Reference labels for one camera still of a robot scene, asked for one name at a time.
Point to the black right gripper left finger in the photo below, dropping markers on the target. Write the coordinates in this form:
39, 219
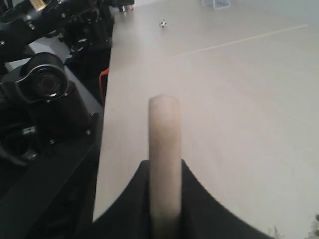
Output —
128, 216

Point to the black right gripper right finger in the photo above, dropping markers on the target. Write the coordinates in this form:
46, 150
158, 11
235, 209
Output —
203, 217

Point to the white paint brush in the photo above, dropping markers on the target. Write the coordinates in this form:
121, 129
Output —
165, 176

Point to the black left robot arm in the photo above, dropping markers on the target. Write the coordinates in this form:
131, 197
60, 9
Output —
85, 26

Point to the small black white soccer ball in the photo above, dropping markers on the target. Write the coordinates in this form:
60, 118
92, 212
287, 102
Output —
163, 23

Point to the small white goal net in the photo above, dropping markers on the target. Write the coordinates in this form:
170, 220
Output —
217, 4

